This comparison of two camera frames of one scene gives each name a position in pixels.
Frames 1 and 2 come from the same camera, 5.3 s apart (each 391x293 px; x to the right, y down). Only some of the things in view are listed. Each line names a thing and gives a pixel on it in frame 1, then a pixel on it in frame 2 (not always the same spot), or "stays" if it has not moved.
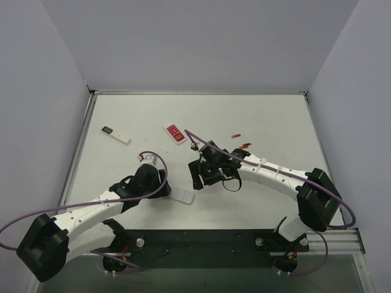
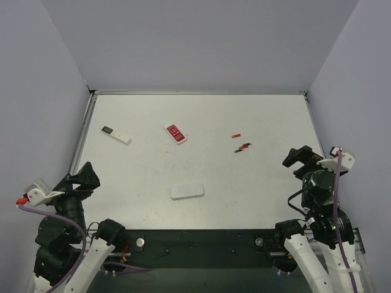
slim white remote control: (116, 135) stays
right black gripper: (201, 170) -> (304, 166)
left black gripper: (164, 185) -> (75, 186)
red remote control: (175, 133) stays
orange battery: (245, 145) stays
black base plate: (205, 248) stays
